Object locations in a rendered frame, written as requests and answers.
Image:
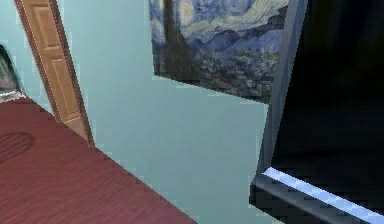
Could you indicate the black television set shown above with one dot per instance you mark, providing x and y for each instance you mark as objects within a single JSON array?
[{"x": 333, "y": 100}]

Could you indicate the brown wooden room door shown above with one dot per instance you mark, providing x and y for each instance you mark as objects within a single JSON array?
[{"x": 55, "y": 66}]

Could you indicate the dark grey rounded object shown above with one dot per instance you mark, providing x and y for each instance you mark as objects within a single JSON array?
[{"x": 6, "y": 75}]

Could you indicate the blue swirl wall painting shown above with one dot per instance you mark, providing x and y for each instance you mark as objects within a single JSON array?
[{"x": 216, "y": 43}]

